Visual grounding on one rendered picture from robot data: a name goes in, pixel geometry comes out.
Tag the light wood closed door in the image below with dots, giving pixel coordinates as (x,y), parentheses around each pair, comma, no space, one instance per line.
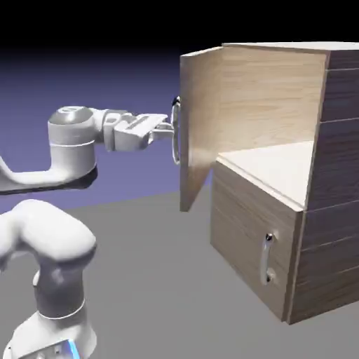
(252,238)

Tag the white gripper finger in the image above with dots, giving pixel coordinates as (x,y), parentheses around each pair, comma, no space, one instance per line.
(161,135)
(165,125)

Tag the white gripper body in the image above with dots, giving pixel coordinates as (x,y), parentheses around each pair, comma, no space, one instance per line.
(137,131)

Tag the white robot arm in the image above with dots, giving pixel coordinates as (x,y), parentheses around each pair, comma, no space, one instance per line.
(70,145)

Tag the light wood door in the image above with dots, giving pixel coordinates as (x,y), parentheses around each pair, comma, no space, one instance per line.
(252,238)
(196,126)

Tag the light wood cabinet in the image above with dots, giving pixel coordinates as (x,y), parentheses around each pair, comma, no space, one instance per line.
(322,182)

